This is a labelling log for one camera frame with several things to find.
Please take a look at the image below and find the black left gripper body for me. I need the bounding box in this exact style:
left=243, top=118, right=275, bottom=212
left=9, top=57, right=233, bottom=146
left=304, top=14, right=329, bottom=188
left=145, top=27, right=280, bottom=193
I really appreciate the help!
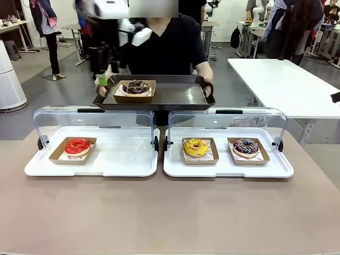
left=88, top=46, right=121, bottom=73

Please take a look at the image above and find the chocolate sprinkled donut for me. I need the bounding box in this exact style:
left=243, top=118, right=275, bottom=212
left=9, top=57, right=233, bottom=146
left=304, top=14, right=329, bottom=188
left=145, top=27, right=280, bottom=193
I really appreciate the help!
left=112, top=79, right=157, bottom=104
left=122, top=79, right=151, bottom=97

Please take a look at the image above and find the dark brown serving tray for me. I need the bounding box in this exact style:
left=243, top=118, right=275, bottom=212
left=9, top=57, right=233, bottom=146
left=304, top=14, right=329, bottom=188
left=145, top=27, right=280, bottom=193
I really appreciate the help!
left=92, top=74, right=217, bottom=112

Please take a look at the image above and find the red glazed donut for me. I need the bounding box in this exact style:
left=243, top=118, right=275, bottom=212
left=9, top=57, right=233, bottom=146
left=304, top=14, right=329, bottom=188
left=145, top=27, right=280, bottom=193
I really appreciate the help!
left=64, top=137, right=92, bottom=157
left=48, top=137, right=97, bottom=166

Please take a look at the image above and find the person's left forearm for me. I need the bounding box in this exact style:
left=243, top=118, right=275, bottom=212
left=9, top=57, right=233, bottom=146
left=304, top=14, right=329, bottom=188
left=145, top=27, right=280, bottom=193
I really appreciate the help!
left=194, top=60, right=214, bottom=78

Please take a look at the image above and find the person in black shirt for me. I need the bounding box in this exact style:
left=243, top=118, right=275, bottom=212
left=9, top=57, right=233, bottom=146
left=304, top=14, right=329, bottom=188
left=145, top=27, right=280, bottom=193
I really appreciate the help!
left=119, top=12, right=209, bottom=127

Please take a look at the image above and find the yellow sprinkled donut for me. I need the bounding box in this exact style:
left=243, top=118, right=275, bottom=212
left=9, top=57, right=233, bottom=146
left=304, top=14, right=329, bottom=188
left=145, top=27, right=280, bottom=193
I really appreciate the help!
left=182, top=137, right=220, bottom=166
left=183, top=138, right=209, bottom=158

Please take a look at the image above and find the purple drizzled donut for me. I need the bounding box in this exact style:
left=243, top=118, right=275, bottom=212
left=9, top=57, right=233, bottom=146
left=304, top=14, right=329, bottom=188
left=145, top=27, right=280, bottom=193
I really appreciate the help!
left=232, top=138, right=259, bottom=158

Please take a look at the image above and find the long haired person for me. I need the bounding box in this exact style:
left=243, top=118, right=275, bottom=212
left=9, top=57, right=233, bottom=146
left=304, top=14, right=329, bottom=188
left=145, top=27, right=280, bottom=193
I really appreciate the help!
left=261, top=0, right=326, bottom=67

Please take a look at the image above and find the seated person in black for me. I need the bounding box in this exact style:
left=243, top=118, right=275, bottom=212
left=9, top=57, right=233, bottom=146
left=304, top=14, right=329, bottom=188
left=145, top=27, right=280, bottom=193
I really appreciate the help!
left=323, top=0, right=340, bottom=26

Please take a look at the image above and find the figure in red blue jacket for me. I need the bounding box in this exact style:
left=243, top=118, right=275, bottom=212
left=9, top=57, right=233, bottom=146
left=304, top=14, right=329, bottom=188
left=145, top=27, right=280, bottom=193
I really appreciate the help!
left=76, top=14, right=92, bottom=58

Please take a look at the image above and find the clear plastic tray lid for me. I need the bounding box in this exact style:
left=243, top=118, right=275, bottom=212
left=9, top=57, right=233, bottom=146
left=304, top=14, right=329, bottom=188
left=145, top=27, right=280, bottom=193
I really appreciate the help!
left=32, top=105, right=156, bottom=150
left=167, top=107, right=288, bottom=150

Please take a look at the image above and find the mannequin in dark clothes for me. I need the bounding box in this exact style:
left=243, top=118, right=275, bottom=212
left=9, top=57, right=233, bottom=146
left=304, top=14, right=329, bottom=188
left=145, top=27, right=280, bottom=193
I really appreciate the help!
left=28, top=0, right=67, bottom=81

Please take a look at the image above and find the white display tray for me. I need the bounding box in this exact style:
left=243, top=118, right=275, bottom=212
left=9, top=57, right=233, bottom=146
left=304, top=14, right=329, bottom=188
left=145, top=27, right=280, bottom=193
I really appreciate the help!
left=163, top=126, right=295, bottom=178
left=24, top=125, right=160, bottom=177

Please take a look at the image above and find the white air purifier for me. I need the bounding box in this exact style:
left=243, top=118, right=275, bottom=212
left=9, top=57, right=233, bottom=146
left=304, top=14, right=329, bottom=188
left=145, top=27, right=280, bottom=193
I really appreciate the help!
left=0, top=39, right=28, bottom=111

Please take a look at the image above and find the small grey stool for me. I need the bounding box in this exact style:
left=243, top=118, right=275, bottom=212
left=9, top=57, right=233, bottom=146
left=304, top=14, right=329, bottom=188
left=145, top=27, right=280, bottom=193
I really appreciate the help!
left=3, top=40, right=22, bottom=62

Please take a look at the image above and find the light table with clutter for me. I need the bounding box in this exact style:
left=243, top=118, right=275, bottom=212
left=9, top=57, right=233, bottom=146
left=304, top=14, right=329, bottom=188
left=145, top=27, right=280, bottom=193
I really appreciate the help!
left=0, top=19, right=41, bottom=54

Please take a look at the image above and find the narrow wooden top desk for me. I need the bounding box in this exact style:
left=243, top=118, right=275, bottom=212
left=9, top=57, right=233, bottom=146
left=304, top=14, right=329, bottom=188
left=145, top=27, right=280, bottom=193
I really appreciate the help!
left=201, top=21, right=221, bottom=62

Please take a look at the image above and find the black backpack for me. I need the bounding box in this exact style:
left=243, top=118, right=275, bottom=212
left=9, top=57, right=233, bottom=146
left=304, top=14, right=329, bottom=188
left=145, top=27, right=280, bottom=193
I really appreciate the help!
left=229, top=25, right=242, bottom=49

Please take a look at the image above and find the white framed background desk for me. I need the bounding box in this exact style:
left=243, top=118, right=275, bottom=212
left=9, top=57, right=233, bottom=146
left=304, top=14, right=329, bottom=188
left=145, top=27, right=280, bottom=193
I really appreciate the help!
left=236, top=20, right=269, bottom=60

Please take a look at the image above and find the large white table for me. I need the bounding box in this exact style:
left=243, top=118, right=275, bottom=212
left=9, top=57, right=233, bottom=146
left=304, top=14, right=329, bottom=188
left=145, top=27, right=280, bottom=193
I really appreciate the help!
left=227, top=58, right=340, bottom=145

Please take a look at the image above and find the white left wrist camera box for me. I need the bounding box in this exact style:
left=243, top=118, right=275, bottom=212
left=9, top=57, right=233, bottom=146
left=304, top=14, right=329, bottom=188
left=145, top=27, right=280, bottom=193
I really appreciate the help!
left=131, top=27, right=153, bottom=47

